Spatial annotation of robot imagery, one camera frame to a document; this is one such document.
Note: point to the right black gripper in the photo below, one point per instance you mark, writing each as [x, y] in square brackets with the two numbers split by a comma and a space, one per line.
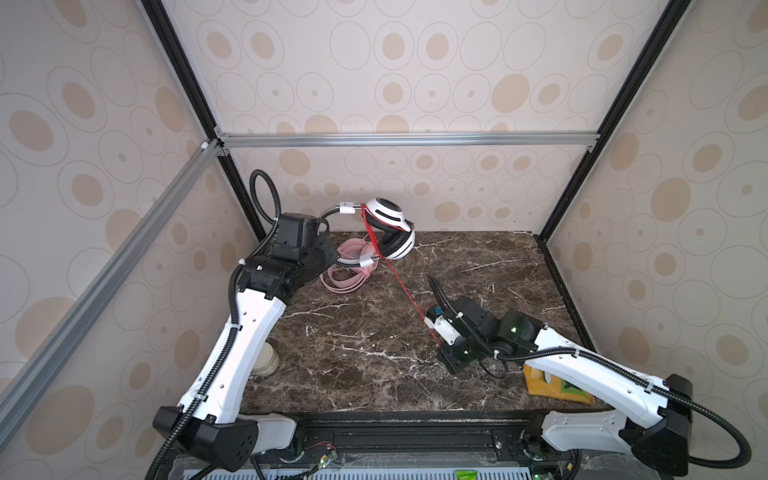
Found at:
[455, 367]

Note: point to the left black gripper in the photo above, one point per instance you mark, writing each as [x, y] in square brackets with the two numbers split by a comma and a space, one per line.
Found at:
[331, 253]

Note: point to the pink headset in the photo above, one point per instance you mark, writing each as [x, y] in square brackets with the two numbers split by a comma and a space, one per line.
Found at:
[351, 270]

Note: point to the white black headphones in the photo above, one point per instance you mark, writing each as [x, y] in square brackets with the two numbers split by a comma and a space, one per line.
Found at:
[393, 236]

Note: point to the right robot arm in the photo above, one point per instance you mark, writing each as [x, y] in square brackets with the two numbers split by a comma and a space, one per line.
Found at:
[647, 417]

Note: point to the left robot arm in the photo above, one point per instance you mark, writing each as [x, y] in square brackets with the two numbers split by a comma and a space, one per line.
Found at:
[240, 348]

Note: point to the yellow snack bag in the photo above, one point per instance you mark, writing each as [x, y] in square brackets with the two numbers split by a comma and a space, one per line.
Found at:
[544, 384]

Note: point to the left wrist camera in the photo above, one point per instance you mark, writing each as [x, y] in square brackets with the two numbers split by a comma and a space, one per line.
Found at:
[295, 231]

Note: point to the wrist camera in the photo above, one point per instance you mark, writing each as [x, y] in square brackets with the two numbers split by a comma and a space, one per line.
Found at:
[295, 231]
[439, 324]

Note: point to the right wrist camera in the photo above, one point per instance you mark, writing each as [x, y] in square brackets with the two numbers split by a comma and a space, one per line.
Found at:
[439, 324]

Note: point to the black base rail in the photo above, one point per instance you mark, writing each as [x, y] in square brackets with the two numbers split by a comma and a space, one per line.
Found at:
[412, 433]

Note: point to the horizontal aluminium rail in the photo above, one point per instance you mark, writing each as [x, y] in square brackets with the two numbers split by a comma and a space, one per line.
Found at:
[228, 141]

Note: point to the left black corner post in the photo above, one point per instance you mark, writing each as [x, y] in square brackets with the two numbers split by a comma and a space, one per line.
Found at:
[161, 24]

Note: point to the black corner post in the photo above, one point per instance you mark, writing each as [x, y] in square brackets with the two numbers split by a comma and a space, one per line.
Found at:
[649, 54]
[161, 24]

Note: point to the left diagonal aluminium rail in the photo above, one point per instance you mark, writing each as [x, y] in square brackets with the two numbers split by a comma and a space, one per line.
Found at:
[41, 370]

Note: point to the right black corner post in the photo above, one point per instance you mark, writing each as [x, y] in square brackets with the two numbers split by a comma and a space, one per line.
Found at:
[649, 54]

